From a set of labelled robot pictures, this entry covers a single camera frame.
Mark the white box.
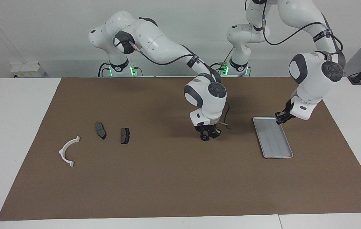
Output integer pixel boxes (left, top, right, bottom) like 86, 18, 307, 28
10, 62, 46, 78

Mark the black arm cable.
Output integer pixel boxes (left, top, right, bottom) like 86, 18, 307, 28
245, 0, 346, 64
113, 32, 232, 130

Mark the brown table mat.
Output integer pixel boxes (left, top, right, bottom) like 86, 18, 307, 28
0, 76, 361, 221

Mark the silver metal tray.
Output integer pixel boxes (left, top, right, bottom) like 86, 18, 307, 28
252, 117, 294, 159

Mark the white curved plastic bracket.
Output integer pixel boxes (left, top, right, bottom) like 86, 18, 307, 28
59, 136, 81, 168

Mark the dark curved brake pad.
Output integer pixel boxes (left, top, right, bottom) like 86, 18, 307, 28
95, 121, 107, 140

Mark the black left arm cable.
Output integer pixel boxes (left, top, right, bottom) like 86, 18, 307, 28
245, 0, 346, 64

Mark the dark rectangular brake pad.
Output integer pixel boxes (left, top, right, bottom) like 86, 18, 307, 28
120, 128, 131, 145

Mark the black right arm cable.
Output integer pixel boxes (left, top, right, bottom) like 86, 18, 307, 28
113, 32, 232, 130

